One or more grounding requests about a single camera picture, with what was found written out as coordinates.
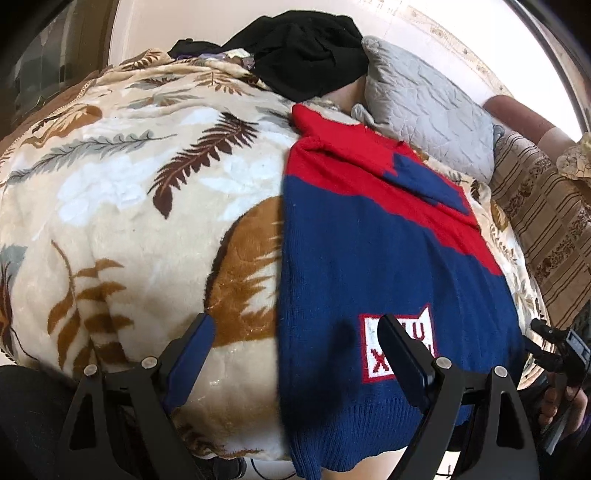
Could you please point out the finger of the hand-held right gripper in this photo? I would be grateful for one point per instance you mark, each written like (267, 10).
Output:
(545, 348)

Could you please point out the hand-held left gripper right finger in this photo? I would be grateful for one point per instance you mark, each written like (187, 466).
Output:
(402, 357)

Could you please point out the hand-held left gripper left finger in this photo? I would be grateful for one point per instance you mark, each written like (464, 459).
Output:
(194, 353)

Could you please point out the red and blue knit sweater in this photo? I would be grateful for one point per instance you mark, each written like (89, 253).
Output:
(346, 258)

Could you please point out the black clothes pile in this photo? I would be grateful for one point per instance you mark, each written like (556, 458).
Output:
(300, 50)

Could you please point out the person's right hand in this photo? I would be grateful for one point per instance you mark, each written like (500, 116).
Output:
(549, 406)

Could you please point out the brown striped floral cushion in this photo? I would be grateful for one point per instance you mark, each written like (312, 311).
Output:
(545, 217)

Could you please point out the beige leaf print blanket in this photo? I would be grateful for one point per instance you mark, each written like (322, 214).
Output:
(138, 184)

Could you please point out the person's black trousers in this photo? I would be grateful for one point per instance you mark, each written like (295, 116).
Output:
(27, 415)

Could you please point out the beige floral cloth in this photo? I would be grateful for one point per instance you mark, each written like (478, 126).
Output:
(575, 159)

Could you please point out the grey quilted pillow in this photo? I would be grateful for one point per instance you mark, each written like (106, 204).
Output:
(425, 106)

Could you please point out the purple and white cloth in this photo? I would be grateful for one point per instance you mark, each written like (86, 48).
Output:
(221, 57)

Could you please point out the wooden glass door cabinet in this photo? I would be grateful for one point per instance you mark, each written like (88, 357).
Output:
(46, 60)

